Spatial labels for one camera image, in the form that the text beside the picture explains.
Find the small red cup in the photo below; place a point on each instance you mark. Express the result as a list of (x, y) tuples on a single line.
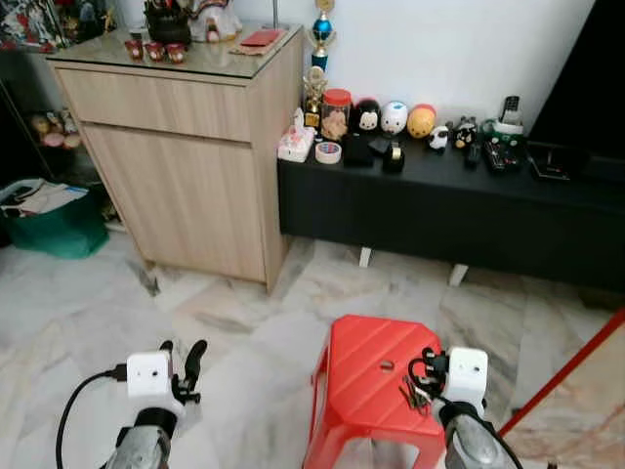
[(176, 54), (154, 52), (134, 48)]

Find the white tape roll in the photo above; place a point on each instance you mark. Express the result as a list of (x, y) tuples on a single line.
[(318, 153)]

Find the black round mouse toy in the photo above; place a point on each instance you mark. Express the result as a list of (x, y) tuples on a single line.
[(366, 117)]

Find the black low console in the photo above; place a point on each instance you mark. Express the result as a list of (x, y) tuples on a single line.
[(439, 210)]

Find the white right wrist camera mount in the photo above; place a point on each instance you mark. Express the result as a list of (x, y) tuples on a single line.
[(466, 376)]

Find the stack of papers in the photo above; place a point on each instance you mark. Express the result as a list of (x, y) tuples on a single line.
[(39, 198)]

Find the pink tissue box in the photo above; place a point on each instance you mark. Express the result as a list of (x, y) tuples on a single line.
[(296, 147)]

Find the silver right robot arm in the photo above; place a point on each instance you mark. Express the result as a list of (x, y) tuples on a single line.
[(474, 445)]

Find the red plastic stool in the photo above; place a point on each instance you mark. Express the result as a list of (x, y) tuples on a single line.
[(361, 391)]

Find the white figurine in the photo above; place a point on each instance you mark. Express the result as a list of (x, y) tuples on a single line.
[(217, 21)]

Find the small dark animal toy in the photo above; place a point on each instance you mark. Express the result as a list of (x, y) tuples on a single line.
[(465, 132)]

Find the large black remote control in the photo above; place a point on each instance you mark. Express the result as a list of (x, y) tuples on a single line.
[(504, 158)]

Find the blue trophy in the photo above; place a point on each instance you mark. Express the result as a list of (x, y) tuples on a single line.
[(323, 29)]

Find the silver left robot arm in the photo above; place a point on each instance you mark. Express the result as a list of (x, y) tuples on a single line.
[(137, 451)]

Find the black incense pot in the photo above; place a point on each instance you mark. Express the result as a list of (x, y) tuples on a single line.
[(168, 27)]

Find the black television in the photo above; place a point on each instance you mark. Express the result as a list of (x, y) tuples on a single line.
[(596, 88)]

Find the green bag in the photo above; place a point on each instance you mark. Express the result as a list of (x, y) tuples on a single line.
[(59, 234)]

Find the black tape dispenser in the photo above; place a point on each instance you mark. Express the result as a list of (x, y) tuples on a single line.
[(394, 161)]

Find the gold trophy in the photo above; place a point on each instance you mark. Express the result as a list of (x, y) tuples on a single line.
[(314, 93)]

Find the yellow round toy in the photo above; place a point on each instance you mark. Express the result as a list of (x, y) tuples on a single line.
[(422, 122)]

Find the clear jar with red lid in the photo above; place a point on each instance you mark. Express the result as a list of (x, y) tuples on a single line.
[(336, 122)]

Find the black tray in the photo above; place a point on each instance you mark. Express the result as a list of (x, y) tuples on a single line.
[(552, 164)]

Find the marble pattern folding table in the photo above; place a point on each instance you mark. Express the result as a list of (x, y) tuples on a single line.
[(576, 410)]

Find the red packet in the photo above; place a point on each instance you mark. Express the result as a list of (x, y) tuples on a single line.
[(262, 38)]

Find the small black remote control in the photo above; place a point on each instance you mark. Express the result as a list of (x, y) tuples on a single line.
[(472, 156)]

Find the pink beige plush toy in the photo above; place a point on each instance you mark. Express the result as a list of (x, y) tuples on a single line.
[(54, 132)]

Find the small panda toy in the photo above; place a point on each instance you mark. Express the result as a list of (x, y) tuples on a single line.
[(438, 138)]

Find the light wooden cabinet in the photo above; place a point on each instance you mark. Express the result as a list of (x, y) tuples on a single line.
[(176, 186)]

